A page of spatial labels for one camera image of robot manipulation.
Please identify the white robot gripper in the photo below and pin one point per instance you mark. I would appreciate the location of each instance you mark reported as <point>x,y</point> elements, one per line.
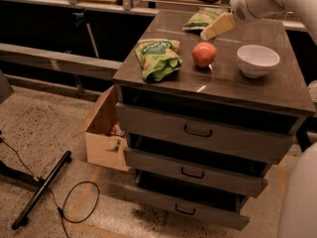
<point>238,10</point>

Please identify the red apple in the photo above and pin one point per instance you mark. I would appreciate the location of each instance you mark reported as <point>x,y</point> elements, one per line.
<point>203,54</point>

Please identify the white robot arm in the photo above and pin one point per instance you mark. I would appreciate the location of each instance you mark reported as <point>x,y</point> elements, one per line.
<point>298,215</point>

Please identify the white ceramic bowl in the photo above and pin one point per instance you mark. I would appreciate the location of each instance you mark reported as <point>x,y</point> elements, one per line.
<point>255,61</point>

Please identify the green chip bag back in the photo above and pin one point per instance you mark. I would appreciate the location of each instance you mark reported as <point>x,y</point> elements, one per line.
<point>203,18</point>

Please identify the green chip bag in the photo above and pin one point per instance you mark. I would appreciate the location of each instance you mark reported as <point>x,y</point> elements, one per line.
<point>203,18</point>
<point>158,58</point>

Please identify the green chip bag front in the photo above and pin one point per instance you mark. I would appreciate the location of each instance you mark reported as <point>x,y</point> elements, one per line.
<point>158,58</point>

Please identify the grey drawer cabinet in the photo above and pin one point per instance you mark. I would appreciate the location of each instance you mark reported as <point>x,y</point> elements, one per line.
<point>277,103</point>

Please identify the top grey drawer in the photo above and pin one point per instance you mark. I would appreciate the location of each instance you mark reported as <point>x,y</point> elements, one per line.
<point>244,143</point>

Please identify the grey drawer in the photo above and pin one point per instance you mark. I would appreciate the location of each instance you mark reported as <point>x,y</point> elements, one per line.
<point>187,208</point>
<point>194,173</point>
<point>244,143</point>

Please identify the middle grey drawer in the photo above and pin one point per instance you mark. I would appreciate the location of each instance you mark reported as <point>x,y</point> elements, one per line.
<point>194,173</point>

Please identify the cardboard box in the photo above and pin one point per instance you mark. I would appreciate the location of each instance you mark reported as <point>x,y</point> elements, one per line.
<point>103,147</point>

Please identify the bottom grey drawer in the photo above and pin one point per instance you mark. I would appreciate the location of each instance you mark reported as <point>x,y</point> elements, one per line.
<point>187,208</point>

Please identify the grey metal railing beam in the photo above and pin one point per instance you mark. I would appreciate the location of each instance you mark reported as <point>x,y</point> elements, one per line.
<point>97,68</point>

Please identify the black stand leg bar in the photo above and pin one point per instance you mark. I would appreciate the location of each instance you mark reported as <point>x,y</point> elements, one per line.
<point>22,218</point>

